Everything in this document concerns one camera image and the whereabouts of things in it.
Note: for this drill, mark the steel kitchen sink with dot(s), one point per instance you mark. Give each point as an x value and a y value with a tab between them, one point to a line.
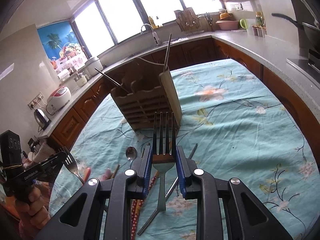
162	46

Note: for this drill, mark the pink plastic basin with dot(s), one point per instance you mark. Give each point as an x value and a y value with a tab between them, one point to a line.
228	25

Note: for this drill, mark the yellow oil bottle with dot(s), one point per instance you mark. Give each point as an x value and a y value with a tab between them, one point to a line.
152	23

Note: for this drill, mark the silver fork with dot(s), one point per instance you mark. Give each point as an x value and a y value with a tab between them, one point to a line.
71	164
162	160

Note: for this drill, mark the chrome kitchen faucet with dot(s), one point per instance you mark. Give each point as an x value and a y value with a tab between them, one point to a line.
154	34

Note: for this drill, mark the lower wooden base cabinets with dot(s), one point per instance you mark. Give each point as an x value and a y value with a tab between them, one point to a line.
185	55

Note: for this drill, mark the wooden utensil holder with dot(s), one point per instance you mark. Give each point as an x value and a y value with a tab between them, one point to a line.
145	88

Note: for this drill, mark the condiment bottles group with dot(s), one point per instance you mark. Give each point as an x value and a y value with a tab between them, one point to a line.
259	28

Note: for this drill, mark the white red rice cooker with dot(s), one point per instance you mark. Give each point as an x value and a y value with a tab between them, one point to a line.
58	99

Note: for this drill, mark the wall power outlet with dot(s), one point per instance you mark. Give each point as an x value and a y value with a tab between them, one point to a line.
36	101

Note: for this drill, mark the white slow cooker pot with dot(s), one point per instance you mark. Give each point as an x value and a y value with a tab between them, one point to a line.
93	65

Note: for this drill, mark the yellow bowl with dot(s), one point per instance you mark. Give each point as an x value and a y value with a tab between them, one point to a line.
226	16

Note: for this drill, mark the silver spoon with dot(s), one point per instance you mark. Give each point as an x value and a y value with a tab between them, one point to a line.
131	154

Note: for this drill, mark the wooden dish rack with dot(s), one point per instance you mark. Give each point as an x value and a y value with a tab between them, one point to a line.
188	21

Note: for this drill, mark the red patterned chopsticks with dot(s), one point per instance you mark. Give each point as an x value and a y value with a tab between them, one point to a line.
136	207

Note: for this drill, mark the person's left hand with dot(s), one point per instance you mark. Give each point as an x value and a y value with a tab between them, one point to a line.
34	215

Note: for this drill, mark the cream small blender appliance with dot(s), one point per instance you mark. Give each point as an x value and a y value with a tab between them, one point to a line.
81	79

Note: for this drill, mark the dark metal chopstick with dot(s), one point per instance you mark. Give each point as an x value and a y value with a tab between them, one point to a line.
112	80

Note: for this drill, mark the green handled white jug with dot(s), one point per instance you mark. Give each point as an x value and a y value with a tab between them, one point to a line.
243	23

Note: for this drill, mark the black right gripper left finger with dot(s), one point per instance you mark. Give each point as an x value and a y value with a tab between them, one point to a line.
102	205

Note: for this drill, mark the knife block with knives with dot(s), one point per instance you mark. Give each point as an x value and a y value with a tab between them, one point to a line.
209	20

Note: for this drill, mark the black wok pan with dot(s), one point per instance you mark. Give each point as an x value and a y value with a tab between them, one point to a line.
312	33

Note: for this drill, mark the wooden chopstick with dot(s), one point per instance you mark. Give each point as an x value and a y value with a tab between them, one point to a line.
115	171

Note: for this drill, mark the steel electric kettle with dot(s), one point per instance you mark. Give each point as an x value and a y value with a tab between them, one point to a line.
42	119

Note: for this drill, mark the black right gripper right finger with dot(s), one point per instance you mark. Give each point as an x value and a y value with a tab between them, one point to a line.
225	205

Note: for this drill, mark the fruit beach poster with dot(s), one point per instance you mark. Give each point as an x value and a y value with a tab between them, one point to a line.
62	46

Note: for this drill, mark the silver metal chopstick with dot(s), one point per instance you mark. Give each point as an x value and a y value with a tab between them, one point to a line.
165	66

